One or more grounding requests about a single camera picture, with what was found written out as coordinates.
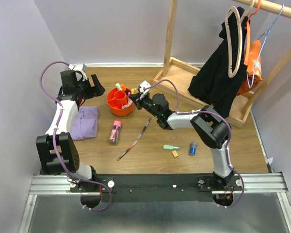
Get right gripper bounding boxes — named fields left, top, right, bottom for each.
left=129, top=92, right=160, bottom=119

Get mint green highlighter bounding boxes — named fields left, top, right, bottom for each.
left=115, top=83, right=123, bottom=90

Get dark purple pen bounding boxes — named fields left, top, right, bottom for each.
left=137, top=117, right=152, bottom=140

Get red pen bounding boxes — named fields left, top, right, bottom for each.
left=117, top=140, right=138, bottom=161

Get green stapler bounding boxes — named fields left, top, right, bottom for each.
left=163, top=145, right=180, bottom=150

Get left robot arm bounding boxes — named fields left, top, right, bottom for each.
left=35, top=70, right=105, bottom=192

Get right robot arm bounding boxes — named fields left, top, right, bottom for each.
left=129, top=93, right=234, bottom=190

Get orange round desk organizer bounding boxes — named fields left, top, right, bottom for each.
left=107, top=88, right=134, bottom=117

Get purple cloth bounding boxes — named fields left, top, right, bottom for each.
left=70, top=106, right=98, bottom=140

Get pink lidded marker bottle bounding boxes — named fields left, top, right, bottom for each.
left=109, top=120, right=122, bottom=144

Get wooden clothes rack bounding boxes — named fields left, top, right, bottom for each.
left=152, top=0, right=291, bottom=129

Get tan eraser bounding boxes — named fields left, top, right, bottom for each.
left=172, top=150, right=179, bottom=158

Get blue jar grey lid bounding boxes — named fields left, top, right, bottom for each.
left=189, top=141, right=198, bottom=156

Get black garment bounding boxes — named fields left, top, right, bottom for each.
left=187, top=6, right=252, bottom=121

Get orange garment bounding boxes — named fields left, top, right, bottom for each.
left=237, top=40, right=262, bottom=96

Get beige wooden hanger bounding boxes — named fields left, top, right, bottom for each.
left=224, top=0, right=257, bottom=79

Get orange hanger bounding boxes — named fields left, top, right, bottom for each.
left=244, top=0, right=261, bottom=66

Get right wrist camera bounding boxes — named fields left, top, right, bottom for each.
left=138, top=80, right=151, bottom=99

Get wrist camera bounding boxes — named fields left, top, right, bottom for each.
left=138, top=80, right=151, bottom=99
left=68, top=63, right=88, bottom=81

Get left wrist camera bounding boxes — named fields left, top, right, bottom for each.
left=68, top=63, right=88, bottom=81

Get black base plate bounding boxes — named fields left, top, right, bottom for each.
left=70, top=173, right=243, bottom=206

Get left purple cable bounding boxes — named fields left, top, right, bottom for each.
left=39, top=61, right=112, bottom=212

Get purple cable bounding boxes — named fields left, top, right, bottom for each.
left=146, top=79, right=245, bottom=209
left=39, top=61, right=112, bottom=212

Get blue wire hanger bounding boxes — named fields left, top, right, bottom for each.
left=246, top=3, right=286, bottom=89

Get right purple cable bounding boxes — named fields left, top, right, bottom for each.
left=146, top=79, right=245, bottom=209

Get aluminium rail frame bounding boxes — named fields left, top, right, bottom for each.
left=19, top=173, right=291, bottom=233

